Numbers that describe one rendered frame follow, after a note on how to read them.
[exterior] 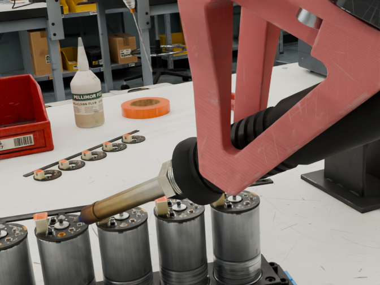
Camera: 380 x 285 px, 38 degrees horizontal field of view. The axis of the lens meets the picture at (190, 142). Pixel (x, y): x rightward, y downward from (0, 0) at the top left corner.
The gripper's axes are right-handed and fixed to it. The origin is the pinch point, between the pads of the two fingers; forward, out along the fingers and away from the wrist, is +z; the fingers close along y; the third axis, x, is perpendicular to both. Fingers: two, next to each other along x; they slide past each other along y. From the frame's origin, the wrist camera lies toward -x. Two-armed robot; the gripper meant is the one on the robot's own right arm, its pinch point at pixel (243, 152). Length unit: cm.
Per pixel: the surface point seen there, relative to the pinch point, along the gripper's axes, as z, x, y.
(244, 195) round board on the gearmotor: 6.5, -0.9, -7.1
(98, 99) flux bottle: 23.2, -26.1, -30.0
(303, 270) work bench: 11.3, 3.3, -11.2
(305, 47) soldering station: 17, -15, -63
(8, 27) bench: 108, -164, -154
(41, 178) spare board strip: 22.8, -19.4, -14.9
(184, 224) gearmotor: 7.3, -2.0, -3.6
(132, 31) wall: 192, -244, -380
